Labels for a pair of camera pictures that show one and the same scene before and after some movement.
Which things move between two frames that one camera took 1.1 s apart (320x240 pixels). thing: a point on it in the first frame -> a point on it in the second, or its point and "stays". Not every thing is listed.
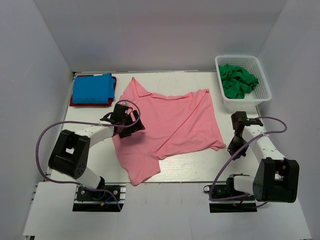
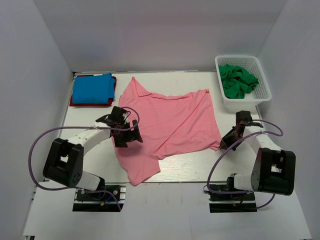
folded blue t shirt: [96, 89] stays
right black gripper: [231, 148] -> [226, 141]
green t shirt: [237, 81] stays
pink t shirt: [173, 127] stays
